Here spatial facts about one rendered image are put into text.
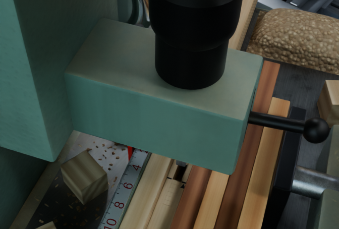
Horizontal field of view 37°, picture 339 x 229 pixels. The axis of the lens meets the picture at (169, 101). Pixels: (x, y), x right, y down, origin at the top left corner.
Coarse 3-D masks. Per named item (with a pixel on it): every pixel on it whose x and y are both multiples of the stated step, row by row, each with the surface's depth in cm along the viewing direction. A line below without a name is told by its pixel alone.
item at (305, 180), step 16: (304, 112) 45; (288, 144) 42; (288, 160) 41; (288, 176) 40; (304, 176) 44; (320, 176) 44; (272, 192) 40; (288, 192) 39; (304, 192) 44; (320, 192) 44; (272, 208) 42; (272, 224) 43
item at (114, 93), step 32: (96, 32) 40; (128, 32) 40; (96, 64) 37; (128, 64) 37; (256, 64) 38; (96, 96) 37; (128, 96) 36; (160, 96) 35; (192, 96) 35; (224, 96) 35; (96, 128) 40; (128, 128) 39; (160, 128) 38; (192, 128) 36; (224, 128) 35; (192, 160) 39; (224, 160) 38
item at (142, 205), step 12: (156, 156) 46; (156, 168) 46; (168, 168) 46; (144, 180) 45; (156, 180) 45; (144, 192) 44; (156, 192) 44; (132, 204) 43; (144, 204) 43; (132, 216) 42; (144, 216) 42; (120, 228) 42; (132, 228) 42; (144, 228) 42
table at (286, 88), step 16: (256, 16) 68; (288, 64) 62; (288, 80) 60; (304, 80) 60; (320, 80) 61; (272, 96) 59; (288, 96) 59; (304, 96) 59; (288, 112) 57; (304, 144) 54; (320, 144) 54; (304, 160) 53; (288, 208) 49; (304, 208) 49; (288, 224) 48; (304, 224) 48
